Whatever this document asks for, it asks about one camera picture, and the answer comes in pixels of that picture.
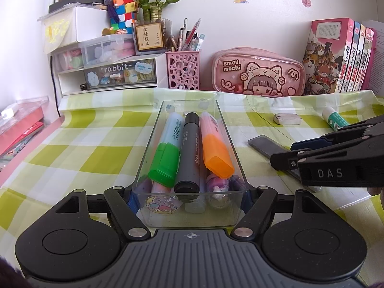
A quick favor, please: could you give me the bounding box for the pink perforated pen holder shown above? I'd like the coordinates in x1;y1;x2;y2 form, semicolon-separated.
166;50;201;90

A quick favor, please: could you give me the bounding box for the green checked tablecloth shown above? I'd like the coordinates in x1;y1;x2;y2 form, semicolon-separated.
0;87;384;246

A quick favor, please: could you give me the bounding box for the grey pencil lead case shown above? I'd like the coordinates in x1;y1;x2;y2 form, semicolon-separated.
248;135;323;192

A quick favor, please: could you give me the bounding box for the lucky bamboo plant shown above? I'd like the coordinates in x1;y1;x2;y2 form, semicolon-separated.
126;0;182;23

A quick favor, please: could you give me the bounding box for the clear plastic organizer box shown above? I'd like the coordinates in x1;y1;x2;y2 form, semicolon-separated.
131;100;249;228

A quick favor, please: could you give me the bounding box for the cartoon book pink spine top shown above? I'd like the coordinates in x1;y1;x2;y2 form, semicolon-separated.
302;18;354;95

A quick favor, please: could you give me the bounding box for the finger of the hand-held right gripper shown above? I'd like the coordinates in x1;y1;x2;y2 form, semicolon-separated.
270;127;384;170
290;114;384;151

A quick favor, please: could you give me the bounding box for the green and white glue stick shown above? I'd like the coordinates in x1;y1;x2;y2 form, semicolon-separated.
322;106;350;131

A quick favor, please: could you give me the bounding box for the pale highlighter green cap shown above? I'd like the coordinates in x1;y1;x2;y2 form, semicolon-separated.
148;112;184;188

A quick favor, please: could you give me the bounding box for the cartoon book beige spine top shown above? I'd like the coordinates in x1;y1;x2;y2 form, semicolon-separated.
349;23;367;92

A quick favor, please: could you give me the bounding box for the purple cartoon pen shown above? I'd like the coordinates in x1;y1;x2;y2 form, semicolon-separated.
205;172;232;209

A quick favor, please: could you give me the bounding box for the clear bag with yellow item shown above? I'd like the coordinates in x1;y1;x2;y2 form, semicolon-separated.
37;16;72;54

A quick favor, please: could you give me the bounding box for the colourful puzzle cube stack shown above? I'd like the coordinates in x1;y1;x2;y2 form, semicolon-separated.
109;0;139;34

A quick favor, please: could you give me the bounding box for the pale blue highlighter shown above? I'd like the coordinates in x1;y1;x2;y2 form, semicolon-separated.
184;192;208;213

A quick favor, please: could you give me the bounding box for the white cardboard box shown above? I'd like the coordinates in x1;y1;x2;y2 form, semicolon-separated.
37;3;113;42

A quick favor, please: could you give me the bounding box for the white charger with cable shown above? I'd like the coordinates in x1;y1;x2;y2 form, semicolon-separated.
0;102;19;120

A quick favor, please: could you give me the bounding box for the white eraser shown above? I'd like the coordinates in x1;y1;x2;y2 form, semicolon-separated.
273;113;301;126

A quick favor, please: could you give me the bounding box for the pink cartoon pencil case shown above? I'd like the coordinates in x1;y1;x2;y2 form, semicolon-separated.
211;47;306;98

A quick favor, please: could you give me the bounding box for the small toy figurine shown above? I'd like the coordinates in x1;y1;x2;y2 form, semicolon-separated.
102;27;128;36

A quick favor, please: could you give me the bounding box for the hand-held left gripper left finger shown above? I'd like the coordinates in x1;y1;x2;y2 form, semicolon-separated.
54;187;151;242

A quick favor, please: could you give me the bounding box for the framed calligraphy sign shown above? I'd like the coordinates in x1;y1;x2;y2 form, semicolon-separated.
134;22;165;51

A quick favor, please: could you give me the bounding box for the black flat box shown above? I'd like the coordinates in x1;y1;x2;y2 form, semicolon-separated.
49;0;107;12

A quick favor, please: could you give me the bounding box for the bunch of pens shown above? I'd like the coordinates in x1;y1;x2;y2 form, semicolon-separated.
171;18;206;52

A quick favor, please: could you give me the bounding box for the person's right hand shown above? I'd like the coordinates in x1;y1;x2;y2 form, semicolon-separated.
368;186;384;214

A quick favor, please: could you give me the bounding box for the cartoon book thin pink spine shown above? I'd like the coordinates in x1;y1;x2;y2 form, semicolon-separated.
355;25;374;92

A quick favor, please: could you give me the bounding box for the black marker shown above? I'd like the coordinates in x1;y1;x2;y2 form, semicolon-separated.
174;112;201;193

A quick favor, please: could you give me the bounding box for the pink highlighter orange cap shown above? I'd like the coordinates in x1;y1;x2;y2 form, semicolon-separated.
199;112;235;180

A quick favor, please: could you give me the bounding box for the stack of pink books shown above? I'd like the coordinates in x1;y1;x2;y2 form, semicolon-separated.
0;96;50;168

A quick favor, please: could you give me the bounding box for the clear storage box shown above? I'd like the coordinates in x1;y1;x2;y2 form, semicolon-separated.
78;34;135;68

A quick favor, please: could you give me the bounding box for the white drawer organizer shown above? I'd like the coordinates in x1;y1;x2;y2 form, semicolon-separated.
50;43;169;96

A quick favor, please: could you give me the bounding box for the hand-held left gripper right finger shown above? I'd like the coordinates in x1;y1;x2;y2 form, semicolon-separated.
230;187;326;242

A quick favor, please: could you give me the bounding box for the plain pink book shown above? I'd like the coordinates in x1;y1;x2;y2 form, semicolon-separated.
361;28;378;91

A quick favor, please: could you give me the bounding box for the coral highlighter lilac cap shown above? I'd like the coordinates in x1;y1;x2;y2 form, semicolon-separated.
150;178;176;194

